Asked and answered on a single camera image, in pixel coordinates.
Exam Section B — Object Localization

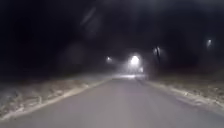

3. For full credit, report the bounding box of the pole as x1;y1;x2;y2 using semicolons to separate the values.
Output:
153;45;162;73

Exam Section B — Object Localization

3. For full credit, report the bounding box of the grey asphalt road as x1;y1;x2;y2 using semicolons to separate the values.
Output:
0;74;224;128

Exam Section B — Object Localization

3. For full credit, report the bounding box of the pale grass verge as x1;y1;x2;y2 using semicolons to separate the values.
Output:
143;70;224;111
0;73;114;122

